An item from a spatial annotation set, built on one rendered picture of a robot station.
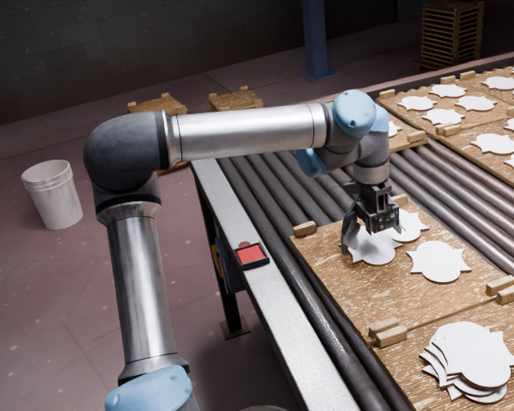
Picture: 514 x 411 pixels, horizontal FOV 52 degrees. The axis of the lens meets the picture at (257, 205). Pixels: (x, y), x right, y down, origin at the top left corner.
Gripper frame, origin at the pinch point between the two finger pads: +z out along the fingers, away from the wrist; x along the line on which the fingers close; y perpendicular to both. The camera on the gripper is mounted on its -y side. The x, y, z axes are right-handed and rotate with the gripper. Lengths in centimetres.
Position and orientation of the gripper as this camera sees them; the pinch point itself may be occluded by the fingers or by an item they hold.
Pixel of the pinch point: (370, 242)
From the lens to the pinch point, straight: 127.7
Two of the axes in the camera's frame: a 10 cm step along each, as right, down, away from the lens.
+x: 9.3, -3.1, 1.8
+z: 1.6, 8.1, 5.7
